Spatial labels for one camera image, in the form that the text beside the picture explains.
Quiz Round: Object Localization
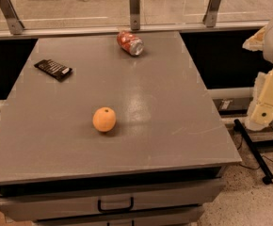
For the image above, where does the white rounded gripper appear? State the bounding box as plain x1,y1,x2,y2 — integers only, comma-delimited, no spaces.
242,18,273,131

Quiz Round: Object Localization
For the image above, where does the orange fruit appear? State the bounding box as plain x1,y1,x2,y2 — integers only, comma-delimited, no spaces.
92,107,117,132

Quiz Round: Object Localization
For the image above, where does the crushed red coke can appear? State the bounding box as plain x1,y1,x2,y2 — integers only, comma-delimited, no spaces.
117,31,144,57

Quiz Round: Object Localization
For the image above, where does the black floor stand bar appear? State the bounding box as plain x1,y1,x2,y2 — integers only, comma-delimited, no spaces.
233,119,273,185

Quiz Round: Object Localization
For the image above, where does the grey lower drawer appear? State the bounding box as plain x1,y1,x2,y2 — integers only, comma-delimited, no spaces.
33,206,204,226

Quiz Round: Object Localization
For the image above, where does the grey drawer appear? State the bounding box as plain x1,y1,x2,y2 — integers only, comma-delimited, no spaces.
0,178,225,221
33,206,204,226

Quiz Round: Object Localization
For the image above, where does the black chocolate bar wrapper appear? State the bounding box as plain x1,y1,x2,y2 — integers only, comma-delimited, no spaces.
34,59,72,81

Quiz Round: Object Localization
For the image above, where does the grey upper drawer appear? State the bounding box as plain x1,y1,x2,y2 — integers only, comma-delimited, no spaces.
0,178,225,221

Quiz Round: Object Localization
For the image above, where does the right metal rail bracket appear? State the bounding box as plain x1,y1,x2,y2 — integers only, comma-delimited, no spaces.
202,0,221,27

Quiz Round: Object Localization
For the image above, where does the metal rail bracket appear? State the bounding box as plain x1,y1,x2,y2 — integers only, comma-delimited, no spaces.
129,0,140,30
0,0,24,35
202,0,221,27

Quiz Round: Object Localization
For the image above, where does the black floor cable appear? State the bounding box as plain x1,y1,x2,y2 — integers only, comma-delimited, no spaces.
236,137,273,174

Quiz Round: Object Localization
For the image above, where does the middle metal rail bracket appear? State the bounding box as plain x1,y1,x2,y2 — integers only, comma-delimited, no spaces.
129,0,140,30

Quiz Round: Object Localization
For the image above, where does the black drawer handle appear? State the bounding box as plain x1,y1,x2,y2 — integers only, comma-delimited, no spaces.
97,197,135,214

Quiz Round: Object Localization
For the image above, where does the left metal rail bracket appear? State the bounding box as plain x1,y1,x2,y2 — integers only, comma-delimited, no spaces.
0,0,24,35

